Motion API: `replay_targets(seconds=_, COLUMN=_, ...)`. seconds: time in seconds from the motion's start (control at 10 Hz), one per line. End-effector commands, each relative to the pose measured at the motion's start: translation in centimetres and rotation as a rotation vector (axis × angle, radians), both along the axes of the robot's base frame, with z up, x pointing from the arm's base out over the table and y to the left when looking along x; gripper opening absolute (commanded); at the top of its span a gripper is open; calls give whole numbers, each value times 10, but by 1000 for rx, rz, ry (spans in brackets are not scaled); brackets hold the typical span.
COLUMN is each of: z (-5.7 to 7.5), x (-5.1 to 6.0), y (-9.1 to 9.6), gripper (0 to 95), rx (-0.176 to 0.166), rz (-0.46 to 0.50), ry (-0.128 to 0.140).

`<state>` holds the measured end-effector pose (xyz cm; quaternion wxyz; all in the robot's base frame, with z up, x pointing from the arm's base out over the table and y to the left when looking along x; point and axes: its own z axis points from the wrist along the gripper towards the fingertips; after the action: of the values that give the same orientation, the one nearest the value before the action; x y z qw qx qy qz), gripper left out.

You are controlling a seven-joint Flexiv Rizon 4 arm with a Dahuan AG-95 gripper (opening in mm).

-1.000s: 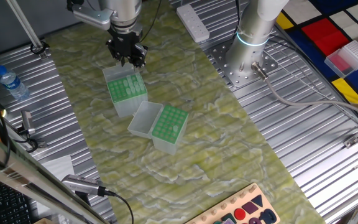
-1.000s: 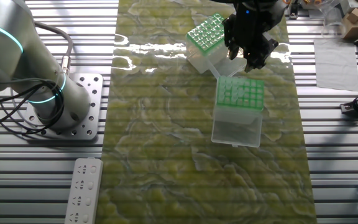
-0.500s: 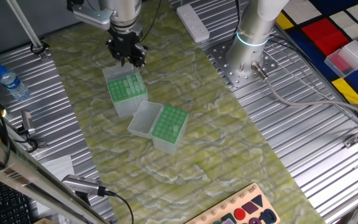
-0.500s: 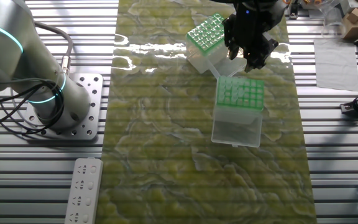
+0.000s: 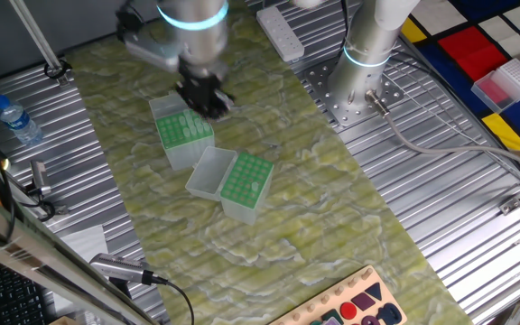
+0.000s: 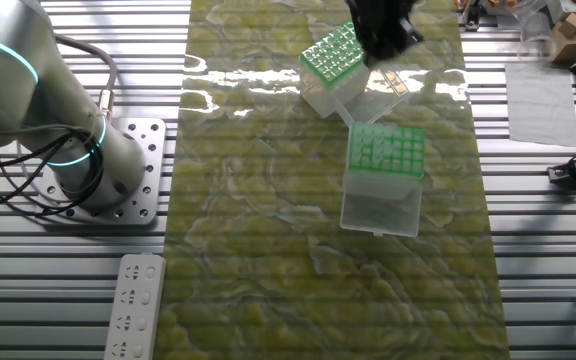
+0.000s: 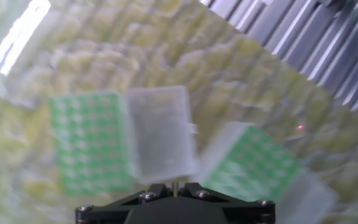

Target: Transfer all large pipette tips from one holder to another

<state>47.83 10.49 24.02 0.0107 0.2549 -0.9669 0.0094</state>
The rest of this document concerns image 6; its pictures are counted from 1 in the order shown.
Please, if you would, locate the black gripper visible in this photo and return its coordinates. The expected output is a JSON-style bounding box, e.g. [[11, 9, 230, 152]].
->
[[345, 0, 425, 69]]

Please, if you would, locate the clear tip box green rack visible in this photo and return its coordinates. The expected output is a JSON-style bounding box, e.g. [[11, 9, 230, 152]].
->
[[339, 122, 427, 239], [299, 22, 412, 126]]

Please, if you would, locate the black clamp stand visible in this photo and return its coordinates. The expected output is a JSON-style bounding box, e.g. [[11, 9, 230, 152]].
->
[[462, 0, 482, 32]]

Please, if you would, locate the clear plastic cup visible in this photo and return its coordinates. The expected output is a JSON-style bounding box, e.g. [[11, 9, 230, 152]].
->
[[515, 0, 558, 62]]

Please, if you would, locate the white paper sheet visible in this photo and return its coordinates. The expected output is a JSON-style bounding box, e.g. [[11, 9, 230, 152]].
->
[[503, 60, 576, 150]]

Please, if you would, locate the small brown cardboard box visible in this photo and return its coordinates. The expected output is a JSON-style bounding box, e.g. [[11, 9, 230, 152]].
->
[[548, 12, 576, 65]]

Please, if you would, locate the green marble pattern mat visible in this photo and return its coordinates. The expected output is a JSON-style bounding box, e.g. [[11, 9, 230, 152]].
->
[[153, 0, 512, 360]]

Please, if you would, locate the white power strip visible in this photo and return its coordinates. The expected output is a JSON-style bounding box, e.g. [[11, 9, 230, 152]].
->
[[102, 252, 168, 360]]

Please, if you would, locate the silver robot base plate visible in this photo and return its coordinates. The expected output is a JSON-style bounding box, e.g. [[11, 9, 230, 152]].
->
[[35, 117, 168, 227]]

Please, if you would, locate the thick grey robot cable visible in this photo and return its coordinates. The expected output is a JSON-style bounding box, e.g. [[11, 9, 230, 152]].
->
[[51, 32, 120, 121]]

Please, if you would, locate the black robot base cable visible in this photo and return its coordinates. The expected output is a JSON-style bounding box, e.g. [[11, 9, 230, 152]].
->
[[0, 124, 107, 216]]

